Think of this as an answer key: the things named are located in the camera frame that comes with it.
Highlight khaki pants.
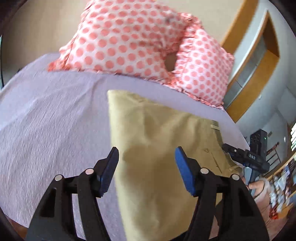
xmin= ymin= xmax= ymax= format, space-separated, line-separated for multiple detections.
xmin=107 ymin=90 xmax=242 ymax=240

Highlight person right hand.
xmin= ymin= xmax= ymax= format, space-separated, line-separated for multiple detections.
xmin=246 ymin=180 xmax=265 ymax=198

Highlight right polka dot pillow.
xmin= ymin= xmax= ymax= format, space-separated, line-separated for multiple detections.
xmin=169 ymin=21 xmax=234 ymax=109

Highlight left polka dot pillow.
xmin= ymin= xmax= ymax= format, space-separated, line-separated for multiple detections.
xmin=48 ymin=0 xmax=189 ymax=84

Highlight wooden chair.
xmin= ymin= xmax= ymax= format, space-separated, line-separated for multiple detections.
xmin=266 ymin=142 xmax=281 ymax=171

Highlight lavender bed sheet mattress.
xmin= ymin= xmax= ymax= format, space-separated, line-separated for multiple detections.
xmin=1 ymin=54 xmax=248 ymax=240

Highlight black electronic device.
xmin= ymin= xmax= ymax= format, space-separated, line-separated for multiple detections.
xmin=249 ymin=129 xmax=267 ymax=160

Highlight polka dot pillow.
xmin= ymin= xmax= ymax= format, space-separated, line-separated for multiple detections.
xmin=169 ymin=21 xmax=234 ymax=109
xmin=48 ymin=0 xmax=189 ymax=84

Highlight wooden framed glass door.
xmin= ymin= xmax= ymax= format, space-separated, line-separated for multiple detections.
xmin=223 ymin=1 xmax=280 ymax=122

